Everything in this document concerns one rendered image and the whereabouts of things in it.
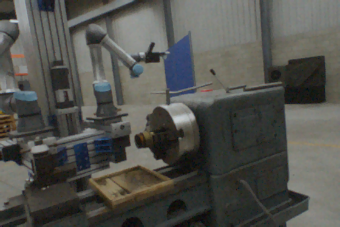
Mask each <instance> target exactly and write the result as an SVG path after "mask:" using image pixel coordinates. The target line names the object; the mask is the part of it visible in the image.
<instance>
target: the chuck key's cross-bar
mask: <svg viewBox="0 0 340 227"><path fill-rule="evenodd" d="M212 84H213V82H209V83H206V84H202V85H200V86H194V87H191V88H189V89H185V90H179V91H178V92H170V94H177V93H182V92H186V91H189V90H194V89H198V88H200V87H204V86H209V85H212ZM150 93H161V94H166V92H150Z"/></svg>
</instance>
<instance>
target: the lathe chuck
mask: <svg viewBox="0 0 340 227"><path fill-rule="evenodd" d="M153 112H154V113H155V116H156V118H157V120H158V122H159V125H160V126H161V127H163V128H165V130H164V131H163V132H170V131H175V130H179V129H180V128H181V129H182V132H183V139H182V138H177V139H174V140H168V141H167V143H165V144H164V151H163V162H164V163H166V164H169V165H171V164H174V163H179V162H183V161H185V160H188V159H189V158H190V156H191V155H192V153H193V152H194V129H193V126H192V124H191V120H190V119H189V117H188V114H187V113H186V111H185V110H184V109H182V107H181V106H179V105H178V104H170V106H166V105H161V106H157V107H155V109H153ZM159 133H160V132H159ZM186 152H188V155H186V156H185V157H182V155H183V154H184V153H186Z"/></svg>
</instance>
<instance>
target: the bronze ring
mask: <svg viewBox="0 0 340 227"><path fill-rule="evenodd" d="M154 134H155V133H153V132H149V131H148V130H146V131H144V132H140V133H139V134H135V137H134V140H135V146H136V147H137V148H138V149H141V148H143V149H144V148H147V147H148V148H151V147H152V145H153V144H155V143H153V139H152V135H154Z"/></svg>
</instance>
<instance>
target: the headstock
mask: <svg viewBox="0 0 340 227"><path fill-rule="evenodd" d="M229 92H232V93H226V92H225V89H218V90H214V91H211V92H205V93H195V94H189V95H183V96H179V97H173V98H171V100H170V104H174V103H182V104H184V105H186V106H187V107H188V108H189V109H190V110H191V112H192V113H193V114H194V116H195V118H196V120H197V125H198V127H199V132H200V145H199V149H198V153H197V154H196V155H195V156H194V158H192V159H190V160H185V161H183V162H180V163H184V164H186V165H188V166H191V167H193V168H197V169H200V170H201V171H204V172H208V173H210V174H213V175H222V174H224V173H227V172H229V171H230V170H231V169H234V168H237V167H239V166H241V165H245V164H247V163H251V162H252V161H256V160H260V159H261V158H265V157H268V156H270V155H273V154H277V153H279V152H282V151H287V133H286V116H285V100H284V93H285V90H284V88H283V87H282V86H276V87H269V88H266V89H256V90H250V91H246V92H244V91H243V88H241V89H233V90H230V91H229ZM216 95H218V96H216ZM209 96H211V97H209Z"/></svg>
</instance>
